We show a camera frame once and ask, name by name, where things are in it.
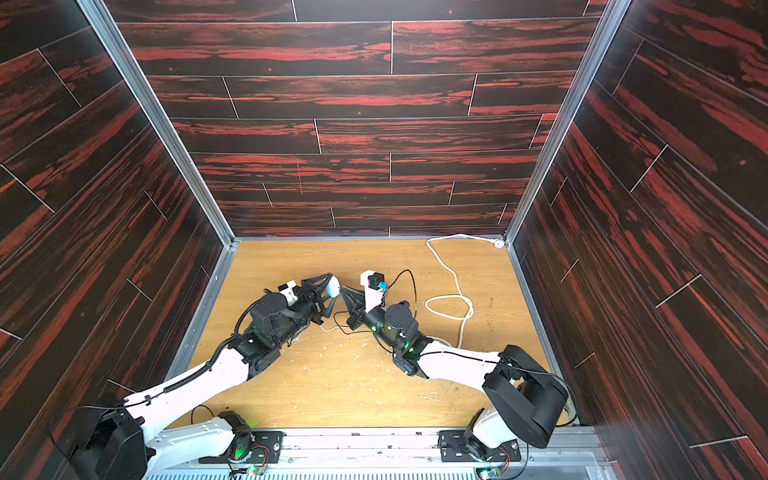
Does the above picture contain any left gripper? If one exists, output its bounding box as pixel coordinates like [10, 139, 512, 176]
[270, 275, 339, 351]

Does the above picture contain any blue earbud case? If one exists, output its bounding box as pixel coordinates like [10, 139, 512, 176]
[326, 277, 341, 298]

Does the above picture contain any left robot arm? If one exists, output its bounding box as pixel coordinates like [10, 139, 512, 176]
[61, 273, 340, 479]

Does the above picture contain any white power strip cord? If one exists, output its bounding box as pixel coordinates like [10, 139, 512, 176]
[424, 233, 503, 349]

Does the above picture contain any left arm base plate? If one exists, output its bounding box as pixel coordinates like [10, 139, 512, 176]
[198, 430, 285, 466]

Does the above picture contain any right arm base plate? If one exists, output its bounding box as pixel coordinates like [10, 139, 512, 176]
[437, 429, 522, 463]

